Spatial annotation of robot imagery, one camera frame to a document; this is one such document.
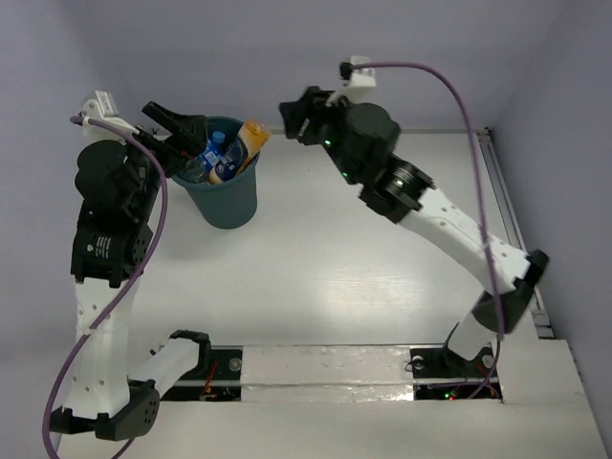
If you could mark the dark green plastic bin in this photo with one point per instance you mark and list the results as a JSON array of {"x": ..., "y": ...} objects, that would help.
[{"x": 232, "y": 204}]

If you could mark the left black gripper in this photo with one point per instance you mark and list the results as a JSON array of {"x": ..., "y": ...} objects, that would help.
[{"x": 156, "y": 144}]

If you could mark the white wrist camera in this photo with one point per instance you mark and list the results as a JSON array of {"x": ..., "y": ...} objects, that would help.
[
  {"x": 359, "y": 79},
  {"x": 100, "y": 105}
]

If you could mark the orange juice bottle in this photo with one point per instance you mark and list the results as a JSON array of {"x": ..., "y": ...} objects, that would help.
[{"x": 251, "y": 137}]

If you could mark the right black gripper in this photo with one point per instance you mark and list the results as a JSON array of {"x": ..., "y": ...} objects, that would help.
[{"x": 312, "y": 103}]

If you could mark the blue label bottle white cap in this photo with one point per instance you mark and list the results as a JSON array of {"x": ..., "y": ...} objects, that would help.
[{"x": 197, "y": 170}]

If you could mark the clear bottle blue label cap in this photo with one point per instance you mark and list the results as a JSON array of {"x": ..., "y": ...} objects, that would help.
[{"x": 218, "y": 137}]

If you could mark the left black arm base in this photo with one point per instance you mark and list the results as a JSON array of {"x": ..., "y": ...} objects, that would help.
[{"x": 220, "y": 383}]

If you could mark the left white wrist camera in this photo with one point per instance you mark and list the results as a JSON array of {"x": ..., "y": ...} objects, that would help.
[{"x": 100, "y": 105}]

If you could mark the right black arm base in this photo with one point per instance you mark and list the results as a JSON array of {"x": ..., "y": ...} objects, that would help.
[{"x": 439, "y": 375}]

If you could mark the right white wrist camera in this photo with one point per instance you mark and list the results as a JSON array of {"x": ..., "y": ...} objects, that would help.
[{"x": 359, "y": 79}]

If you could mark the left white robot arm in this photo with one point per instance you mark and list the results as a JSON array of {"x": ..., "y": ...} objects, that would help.
[{"x": 122, "y": 175}]

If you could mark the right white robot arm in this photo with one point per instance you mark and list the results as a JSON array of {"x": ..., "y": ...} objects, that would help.
[{"x": 406, "y": 196}]

